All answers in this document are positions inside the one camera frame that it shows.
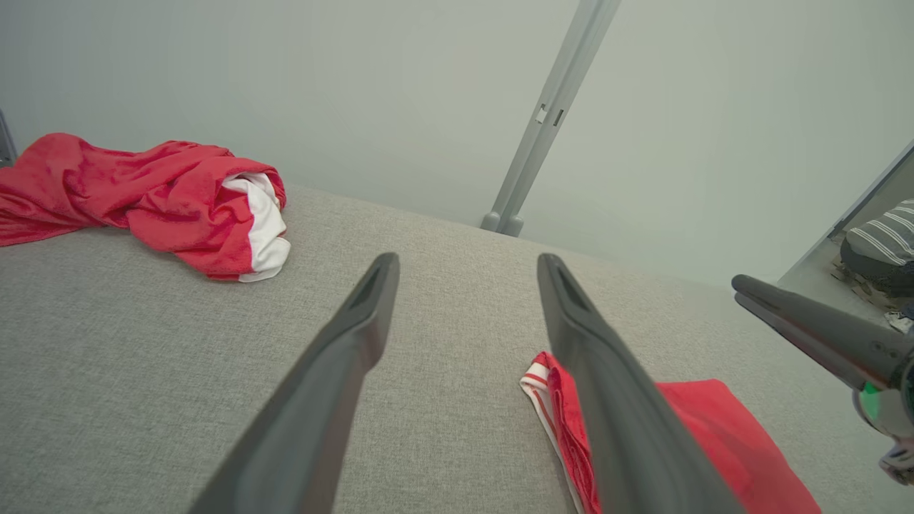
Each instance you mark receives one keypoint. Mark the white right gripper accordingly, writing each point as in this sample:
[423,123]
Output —
[892,414]

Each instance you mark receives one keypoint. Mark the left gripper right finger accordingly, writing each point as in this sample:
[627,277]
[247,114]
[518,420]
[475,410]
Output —
[628,428]

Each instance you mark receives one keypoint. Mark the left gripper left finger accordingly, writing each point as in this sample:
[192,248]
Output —
[307,428]

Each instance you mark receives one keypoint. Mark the red Bulls basketball jersey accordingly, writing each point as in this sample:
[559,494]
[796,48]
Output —
[714,428]

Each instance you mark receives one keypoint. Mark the person in striped shirt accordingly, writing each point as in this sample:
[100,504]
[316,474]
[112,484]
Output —
[885,235]

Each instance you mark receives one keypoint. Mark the red and white shorts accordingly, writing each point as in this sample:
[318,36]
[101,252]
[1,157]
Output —
[143,193]

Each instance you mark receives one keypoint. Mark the grey partition post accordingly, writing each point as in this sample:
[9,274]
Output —
[547,146]
[526,146]

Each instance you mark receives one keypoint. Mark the grey slanted partition frame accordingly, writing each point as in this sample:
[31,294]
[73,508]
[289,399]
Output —
[6,146]

